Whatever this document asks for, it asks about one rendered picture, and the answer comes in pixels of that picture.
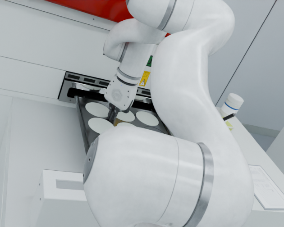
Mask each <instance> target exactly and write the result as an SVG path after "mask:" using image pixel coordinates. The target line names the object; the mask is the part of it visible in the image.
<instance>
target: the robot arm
mask: <svg viewBox="0 0 284 227"><path fill-rule="evenodd" d="M126 5H127V8H128V11H129V12H130V14H131V15H132V16H133V17H134V18H131V19H126V20H123V21H121V22H119V23H117V24H116V25H114V26H113V27H112V29H111V30H110V32H109V34H108V36H107V38H106V40H105V43H104V47H103V53H104V55H105V56H107V57H108V58H110V59H113V60H116V61H118V62H120V65H119V67H117V73H116V74H115V75H114V77H113V78H112V80H111V81H110V83H109V85H108V87H107V89H106V91H105V94H104V97H105V99H106V100H107V101H108V103H109V109H110V110H109V112H108V117H107V119H109V120H110V121H111V120H113V119H116V117H117V115H118V112H123V113H128V112H129V108H131V106H132V104H133V102H134V99H135V96H136V92H137V87H138V83H139V81H140V79H141V76H142V74H143V72H144V69H145V67H146V65H147V62H148V60H149V58H150V55H151V53H152V51H153V49H154V46H155V44H156V43H159V42H160V41H161V40H163V38H164V37H165V36H166V34H167V33H169V34H171V35H169V36H167V37H166V38H165V39H164V40H163V41H162V42H161V43H160V44H159V45H158V47H157V48H156V50H155V52H154V54H153V57H152V63H151V74H150V93H151V99H152V103H153V105H154V108H155V110H156V112H157V114H158V116H159V117H160V119H161V120H162V122H163V123H164V124H165V125H166V126H167V128H168V129H169V130H170V131H171V132H172V133H173V135H174V136H175V137H174V136H170V135H166V134H163V133H160V132H156V131H152V130H148V129H145V128H141V127H134V126H115V127H112V128H109V129H107V130H105V131H104V132H102V133H101V134H100V135H99V136H98V137H97V138H96V139H95V140H94V142H93V143H91V145H90V148H89V150H88V152H87V155H86V159H85V163H84V169H83V185H84V192H85V196H86V199H87V203H88V205H89V207H90V210H91V212H92V214H93V216H94V218H95V219H96V221H97V223H98V224H99V226H100V227H242V226H243V225H244V224H245V222H246V221H247V219H248V218H249V216H250V214H251V211H252V207H253V203H254V184H253V179H252V174H251V171H250V168H249V165H248V163H247V161H246V159H245V157H244V155H243V152H242V150H241V149H240V147H239V145H238V143H237V141H236V140H235V138H234V136H233V134H232V133H231V131H230V130H229V128H228V126H227V125H226V123H225V122H224V120H223V118H222V117H221V115H220V114H219V112H218V110H217V109H216V107H215V105H214V104H213V102H212V99H211V96H210V93H209V86H208V57H210V56H211V55H213V54H215V53H216V52H217V51H219V50H220V49H221V48H222V47H223V46H224V45H225V44H226V43H227V42H228V40H229V39H230V37H231V36H232V33H233V31H234V26H235V18H234V14H233V12H232V10H231V8H230V7H229V6H228V5H227V4H226V3H225V2H224V1H222V0H126Z"/></svg>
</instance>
